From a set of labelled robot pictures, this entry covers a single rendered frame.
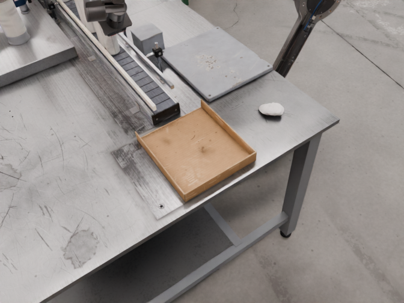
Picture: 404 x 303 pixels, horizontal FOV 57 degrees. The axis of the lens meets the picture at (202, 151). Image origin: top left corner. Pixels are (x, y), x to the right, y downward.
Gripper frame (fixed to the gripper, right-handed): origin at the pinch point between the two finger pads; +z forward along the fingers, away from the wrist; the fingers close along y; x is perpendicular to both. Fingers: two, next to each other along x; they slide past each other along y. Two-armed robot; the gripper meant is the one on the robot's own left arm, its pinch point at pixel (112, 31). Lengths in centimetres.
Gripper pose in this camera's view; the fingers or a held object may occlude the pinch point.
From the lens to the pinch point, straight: 143.8
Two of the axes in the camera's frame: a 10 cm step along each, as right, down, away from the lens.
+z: -3.1, 1.0, 9.5
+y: -8.3, 4.5, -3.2
